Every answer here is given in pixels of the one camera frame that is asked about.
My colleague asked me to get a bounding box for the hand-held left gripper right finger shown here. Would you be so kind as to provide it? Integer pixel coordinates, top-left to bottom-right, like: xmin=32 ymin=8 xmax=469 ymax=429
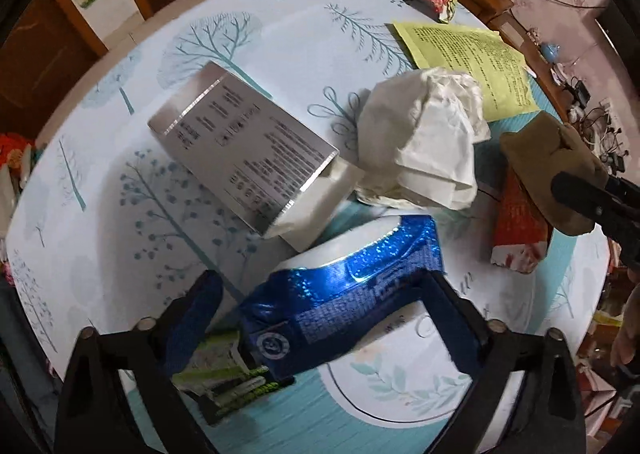
xmin=424 ymin=272 xmax=587 ymax=454

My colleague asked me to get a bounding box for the blue snack packet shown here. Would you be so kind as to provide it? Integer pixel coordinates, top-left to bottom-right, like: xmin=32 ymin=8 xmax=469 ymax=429
xmin=237 ymin=214 xmax=446 ymax=382

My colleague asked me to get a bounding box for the yellow-green printed packet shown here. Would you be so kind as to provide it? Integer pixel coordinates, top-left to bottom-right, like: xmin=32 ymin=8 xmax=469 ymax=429
xmin=391 ymin=21 xmax=542 ymax=123

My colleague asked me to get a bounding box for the green carton box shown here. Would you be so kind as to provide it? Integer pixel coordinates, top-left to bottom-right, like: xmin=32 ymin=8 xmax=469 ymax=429
xmin=170 ymin=329 xmax=296 ymax=425

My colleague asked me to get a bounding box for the silver box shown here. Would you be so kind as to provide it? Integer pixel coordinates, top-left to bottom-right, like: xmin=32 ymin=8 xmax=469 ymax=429
xmin=147 ymin=61 xmax=366 ymax=252

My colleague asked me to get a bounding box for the white crumpled paper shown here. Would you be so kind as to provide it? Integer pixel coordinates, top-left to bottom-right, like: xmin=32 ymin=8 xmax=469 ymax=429
xmin=354 ymin=68 xmax=492 ymax=211

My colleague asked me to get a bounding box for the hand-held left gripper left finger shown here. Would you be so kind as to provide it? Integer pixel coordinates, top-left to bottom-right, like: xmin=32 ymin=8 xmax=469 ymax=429
xmin=54 ymin=270 xmax=224 ymax=454

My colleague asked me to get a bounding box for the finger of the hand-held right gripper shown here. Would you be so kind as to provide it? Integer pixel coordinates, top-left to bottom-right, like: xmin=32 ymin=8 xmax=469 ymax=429
xmin=604 ymin=229 xmax=640 ymax=271
xmin=551 ymin=170 xmax=640 ymax=235

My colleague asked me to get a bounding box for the small red carton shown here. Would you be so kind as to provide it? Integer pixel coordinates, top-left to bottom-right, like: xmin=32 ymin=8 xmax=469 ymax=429
xmin=0 ymin=133 xmax=33 ymax=169

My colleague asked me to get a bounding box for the tree print tablecloth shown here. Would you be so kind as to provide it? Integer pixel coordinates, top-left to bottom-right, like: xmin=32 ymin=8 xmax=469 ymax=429
xmin=5 ymin=0 xmax=613 ymax=454

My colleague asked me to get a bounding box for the brown paper bag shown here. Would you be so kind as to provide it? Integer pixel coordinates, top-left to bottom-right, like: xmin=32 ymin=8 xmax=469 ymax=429
xmin=500 ymin=112 xmax=611 ymax=236

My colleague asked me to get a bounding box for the red packet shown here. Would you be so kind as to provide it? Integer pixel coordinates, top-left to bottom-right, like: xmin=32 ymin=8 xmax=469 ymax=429
xmin=490 ymin=166 xmax=555 ymax=275

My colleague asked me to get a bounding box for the person's right hand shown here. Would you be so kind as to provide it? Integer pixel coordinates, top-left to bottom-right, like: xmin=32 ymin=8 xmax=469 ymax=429
xmin=611 ymin=316 xmax=640 ymax=367

